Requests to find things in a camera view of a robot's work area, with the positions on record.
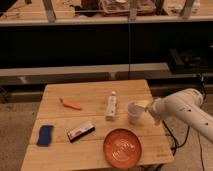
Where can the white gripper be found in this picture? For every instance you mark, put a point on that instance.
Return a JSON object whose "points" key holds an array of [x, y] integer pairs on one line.
{"points": [[154, 108]]}

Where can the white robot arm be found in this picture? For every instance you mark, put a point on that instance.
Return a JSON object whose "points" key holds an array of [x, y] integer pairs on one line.
{"points": [[185, 105]]}

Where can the orange ceramic bowl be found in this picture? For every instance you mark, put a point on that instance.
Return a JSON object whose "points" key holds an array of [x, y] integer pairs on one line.
{"points": [[122, 148]]}

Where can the white tube bottle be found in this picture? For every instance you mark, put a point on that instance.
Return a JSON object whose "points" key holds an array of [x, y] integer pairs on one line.
{"points": [[111, 106]]}

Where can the black box on shelf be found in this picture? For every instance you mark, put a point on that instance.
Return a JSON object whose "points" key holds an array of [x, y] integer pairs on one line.
{"points": [[190, 61]]}

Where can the wooden table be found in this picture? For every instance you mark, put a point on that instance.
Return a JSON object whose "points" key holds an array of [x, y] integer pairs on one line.
{"points": [[87, 152]]}

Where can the orange carrot toy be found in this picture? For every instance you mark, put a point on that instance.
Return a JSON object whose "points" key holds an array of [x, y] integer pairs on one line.
{"points": [[69, 104]]}

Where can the black white eraser block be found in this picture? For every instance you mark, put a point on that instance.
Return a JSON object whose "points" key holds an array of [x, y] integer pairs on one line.
{"points": [[80, 131]]}

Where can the blue sponge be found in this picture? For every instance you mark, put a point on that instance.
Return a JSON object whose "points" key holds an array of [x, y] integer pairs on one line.
{"points": [[45, 135]]}

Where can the long wall shelf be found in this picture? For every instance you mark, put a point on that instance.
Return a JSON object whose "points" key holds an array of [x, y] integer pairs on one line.
{"points": [[16, 72]]}

